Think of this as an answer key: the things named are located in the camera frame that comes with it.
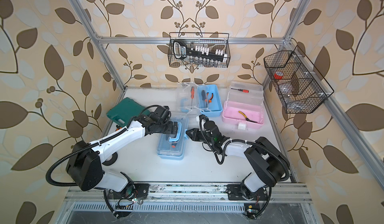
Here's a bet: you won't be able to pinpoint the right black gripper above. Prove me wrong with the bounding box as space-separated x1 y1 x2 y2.
185 128 214 146

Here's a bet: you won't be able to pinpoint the blue toolbox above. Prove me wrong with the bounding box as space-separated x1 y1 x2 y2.
176 82 223 117
157 112 189 160

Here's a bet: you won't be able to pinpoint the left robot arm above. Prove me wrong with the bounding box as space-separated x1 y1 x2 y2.
46 105 182 218

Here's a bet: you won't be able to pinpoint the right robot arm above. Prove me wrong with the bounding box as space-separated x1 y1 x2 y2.
186 114 290 220

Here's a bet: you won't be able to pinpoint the orange screwdriver far box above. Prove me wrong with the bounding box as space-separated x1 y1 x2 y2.
190 86 195 106

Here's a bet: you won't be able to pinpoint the green tool case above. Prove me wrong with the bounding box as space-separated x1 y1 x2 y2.
107 97 145 127

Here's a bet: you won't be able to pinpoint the pink toolbox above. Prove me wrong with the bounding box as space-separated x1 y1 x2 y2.
222 81 264 130

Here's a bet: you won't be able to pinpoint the red small screwdriver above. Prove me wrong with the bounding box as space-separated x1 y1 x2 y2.
231 88 249 93

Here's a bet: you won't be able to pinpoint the black socket set holder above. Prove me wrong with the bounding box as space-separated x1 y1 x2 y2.
170 39 230 62

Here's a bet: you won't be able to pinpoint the orange handled pliers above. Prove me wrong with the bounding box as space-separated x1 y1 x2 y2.
206 92 214 103

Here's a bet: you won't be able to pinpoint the black handled screwdriver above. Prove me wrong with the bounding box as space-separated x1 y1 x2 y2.
201 90 208 108

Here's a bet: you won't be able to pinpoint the yellow handled pliers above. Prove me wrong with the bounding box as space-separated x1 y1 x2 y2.
238 111 258 123

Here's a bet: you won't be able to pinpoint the back wire basket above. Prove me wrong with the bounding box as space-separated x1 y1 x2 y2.
168 31 231 68

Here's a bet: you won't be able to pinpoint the wire basket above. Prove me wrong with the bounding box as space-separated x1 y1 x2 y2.
168 31 231 68
264 46 334 114

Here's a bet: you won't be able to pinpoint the right wire basket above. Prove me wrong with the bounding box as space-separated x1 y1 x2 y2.
264 46 334 114

